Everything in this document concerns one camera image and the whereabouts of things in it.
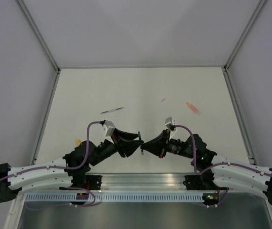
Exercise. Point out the aluminium frame post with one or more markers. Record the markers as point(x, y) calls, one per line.
point(250, 23)
point(37, 33)

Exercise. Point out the orange highlighter cap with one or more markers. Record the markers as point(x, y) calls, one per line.
point(78, 142)

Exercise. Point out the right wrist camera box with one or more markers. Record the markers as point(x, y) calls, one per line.
point(170, 124)

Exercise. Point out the orange highlighter pen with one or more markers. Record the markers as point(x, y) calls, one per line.
point(193, 108)

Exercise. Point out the white slotted cable duct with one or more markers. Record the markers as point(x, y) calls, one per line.
point(114, 197)

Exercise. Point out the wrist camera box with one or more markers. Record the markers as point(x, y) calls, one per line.
point(170, 124)
point(107, 128)

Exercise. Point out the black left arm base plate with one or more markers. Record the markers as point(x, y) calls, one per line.
point(89, 182)

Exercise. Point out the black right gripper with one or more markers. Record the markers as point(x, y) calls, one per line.
point(159, 145)

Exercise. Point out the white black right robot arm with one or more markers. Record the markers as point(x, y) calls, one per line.
point(214, 169)

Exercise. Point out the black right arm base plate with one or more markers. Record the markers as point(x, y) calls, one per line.
point(201, 183)

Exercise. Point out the right aluminium frame post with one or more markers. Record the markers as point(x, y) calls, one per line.
point(250, 23)

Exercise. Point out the left aluminium frame post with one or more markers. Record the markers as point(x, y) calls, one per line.
point(37, 33)

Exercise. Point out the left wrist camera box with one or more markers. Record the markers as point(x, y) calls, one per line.
point(107, 128)

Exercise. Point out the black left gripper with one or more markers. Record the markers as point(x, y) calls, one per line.
point(128, 147)

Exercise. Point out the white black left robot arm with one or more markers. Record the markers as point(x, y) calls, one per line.
point(67, 171)

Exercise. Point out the aluminium mounting rail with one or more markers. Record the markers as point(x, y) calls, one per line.
point(141, 181)

